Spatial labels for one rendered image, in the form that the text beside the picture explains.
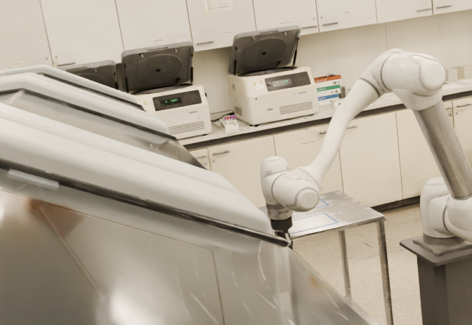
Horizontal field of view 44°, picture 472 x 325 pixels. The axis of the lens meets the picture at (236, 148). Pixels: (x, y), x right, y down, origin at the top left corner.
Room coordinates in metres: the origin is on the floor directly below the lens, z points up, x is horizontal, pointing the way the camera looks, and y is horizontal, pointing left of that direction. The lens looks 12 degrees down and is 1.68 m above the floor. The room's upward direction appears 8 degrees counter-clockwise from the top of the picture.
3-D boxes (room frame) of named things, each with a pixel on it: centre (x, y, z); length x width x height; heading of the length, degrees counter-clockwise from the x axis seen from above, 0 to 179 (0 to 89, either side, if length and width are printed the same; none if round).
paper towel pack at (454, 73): (5.28, -2.08, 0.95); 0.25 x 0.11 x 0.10; 99
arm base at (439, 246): (2.21, -0.76, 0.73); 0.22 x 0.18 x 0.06; 13
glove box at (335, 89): (4.93, -0.81, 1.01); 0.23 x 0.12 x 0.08; 103
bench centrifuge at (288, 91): (4.66, -0.34, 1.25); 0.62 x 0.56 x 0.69; 13
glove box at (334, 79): (4.93, -0.83, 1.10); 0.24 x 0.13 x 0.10; 102
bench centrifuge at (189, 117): (4.47, 0.49, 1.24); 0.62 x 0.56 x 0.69; 14
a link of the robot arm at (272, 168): (1.92, -0.12, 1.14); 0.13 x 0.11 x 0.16; 19
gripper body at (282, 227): (1.94, -0.12, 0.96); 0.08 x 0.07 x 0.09; 13
